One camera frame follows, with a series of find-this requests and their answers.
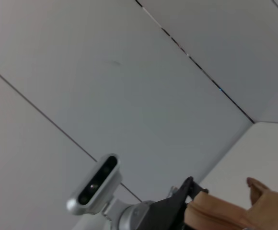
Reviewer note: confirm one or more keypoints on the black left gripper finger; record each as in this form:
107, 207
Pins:
188, 189

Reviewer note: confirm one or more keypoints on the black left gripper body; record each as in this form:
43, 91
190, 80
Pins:
165, 213

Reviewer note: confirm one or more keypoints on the khaki canvas food bag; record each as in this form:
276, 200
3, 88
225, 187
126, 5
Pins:
225, 210

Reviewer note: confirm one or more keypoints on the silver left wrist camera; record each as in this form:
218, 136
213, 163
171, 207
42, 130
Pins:
93, 187

